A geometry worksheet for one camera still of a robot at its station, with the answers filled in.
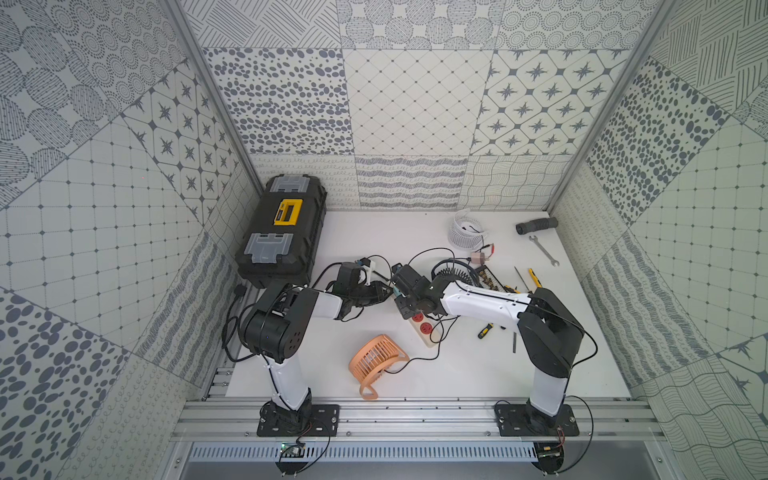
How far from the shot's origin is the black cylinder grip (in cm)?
113

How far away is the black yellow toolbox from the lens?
877 millimetres

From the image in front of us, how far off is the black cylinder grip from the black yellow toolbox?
2.55 feet
